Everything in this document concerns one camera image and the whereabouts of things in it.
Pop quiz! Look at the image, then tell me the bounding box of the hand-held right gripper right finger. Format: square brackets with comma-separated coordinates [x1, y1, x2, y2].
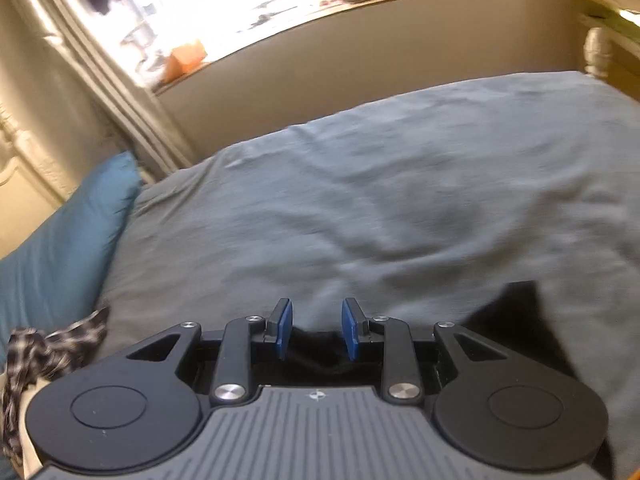
[341, 298, 506, 403]

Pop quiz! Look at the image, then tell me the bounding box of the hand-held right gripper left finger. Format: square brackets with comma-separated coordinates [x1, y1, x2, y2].
[126, 298, 293, 407]

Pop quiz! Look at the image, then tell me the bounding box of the black printed t-shirt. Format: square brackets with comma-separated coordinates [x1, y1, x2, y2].
[260, 280, 615, 480]

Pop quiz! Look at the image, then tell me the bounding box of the plaid shirt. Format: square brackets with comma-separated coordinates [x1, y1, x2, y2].
[0, 305, 111, 466]

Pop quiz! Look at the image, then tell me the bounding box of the blue pillow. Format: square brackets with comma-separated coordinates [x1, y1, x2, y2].
[0, 151, 143, 356]

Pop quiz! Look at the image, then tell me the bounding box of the orange bag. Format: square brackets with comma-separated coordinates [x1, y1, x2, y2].
[162, 39, 209, 84]

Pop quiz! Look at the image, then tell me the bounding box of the cream carved headboard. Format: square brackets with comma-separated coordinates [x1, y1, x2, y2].
[0, 95, 68, 261]

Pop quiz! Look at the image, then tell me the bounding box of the beige curtain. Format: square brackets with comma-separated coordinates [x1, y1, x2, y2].
[15, 0, 197, 182]

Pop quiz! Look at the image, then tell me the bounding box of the white bedpost finial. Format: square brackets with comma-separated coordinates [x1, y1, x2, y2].
[582, 26, 614, 81]

